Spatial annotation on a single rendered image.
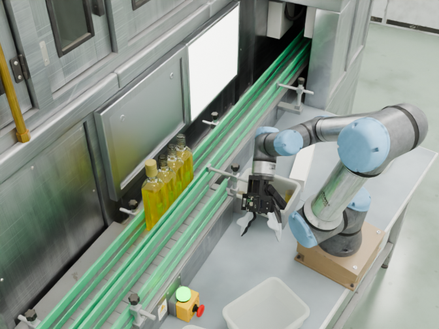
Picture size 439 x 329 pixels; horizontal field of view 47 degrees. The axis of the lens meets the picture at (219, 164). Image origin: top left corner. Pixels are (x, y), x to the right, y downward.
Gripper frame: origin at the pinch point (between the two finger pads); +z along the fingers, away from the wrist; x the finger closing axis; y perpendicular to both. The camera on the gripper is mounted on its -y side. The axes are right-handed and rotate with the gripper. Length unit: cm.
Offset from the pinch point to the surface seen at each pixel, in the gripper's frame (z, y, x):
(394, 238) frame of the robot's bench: -3, -116, -5
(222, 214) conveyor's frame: -6.5, -1.3, -18.3
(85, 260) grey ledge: 12, 38, -39
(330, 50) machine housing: -83, -60, -17
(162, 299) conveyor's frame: 19.8, 26.1, -13.9
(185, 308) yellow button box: 22.2, 20.1, -10.3
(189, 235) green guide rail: 0.9, 17.1, -14.7
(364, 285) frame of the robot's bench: 19, -93, -8
